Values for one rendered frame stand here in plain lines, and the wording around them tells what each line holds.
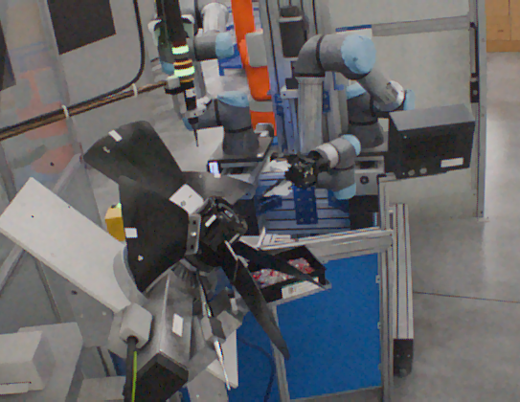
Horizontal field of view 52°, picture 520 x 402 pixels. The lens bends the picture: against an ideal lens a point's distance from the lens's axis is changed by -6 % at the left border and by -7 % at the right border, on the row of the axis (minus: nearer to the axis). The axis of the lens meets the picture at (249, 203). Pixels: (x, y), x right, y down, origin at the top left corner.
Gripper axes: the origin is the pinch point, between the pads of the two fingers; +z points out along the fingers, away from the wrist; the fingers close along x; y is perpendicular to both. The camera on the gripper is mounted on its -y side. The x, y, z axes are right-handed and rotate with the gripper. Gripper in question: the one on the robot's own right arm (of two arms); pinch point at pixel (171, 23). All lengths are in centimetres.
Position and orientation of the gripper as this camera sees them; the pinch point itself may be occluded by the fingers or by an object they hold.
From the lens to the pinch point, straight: 139.5
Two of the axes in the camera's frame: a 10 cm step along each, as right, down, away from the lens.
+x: -9.7, 2.2, -1.3
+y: 1.4, 8.9, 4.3
